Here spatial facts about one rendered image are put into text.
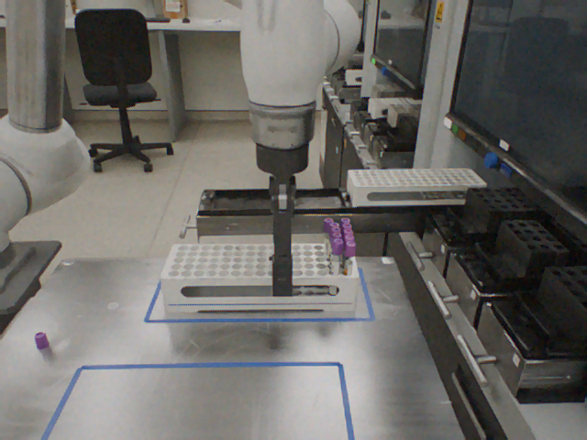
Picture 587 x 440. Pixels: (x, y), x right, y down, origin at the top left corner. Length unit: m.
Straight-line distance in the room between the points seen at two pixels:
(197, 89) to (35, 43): 3.62
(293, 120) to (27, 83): 0.65
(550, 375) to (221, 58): 4.10
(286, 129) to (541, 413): 0.53
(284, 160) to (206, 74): 3.99
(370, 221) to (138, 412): 0.66
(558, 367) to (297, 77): 0.53
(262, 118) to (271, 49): 0.09
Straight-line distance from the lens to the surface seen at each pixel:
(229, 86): 4.62
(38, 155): 1.17
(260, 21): 0.60
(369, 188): 1.07
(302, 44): 0.60
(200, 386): 0.65
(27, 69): 1.11
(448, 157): 1.24
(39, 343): 0.76
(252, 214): 1.06
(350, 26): 0.75
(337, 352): 0.69
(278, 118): 0.62
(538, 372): 0.79
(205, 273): 0.74
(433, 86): 1.36
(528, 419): 0.80
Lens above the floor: 1.29
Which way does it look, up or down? 28 degrees down
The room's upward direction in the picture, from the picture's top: 1 degrees clockwise
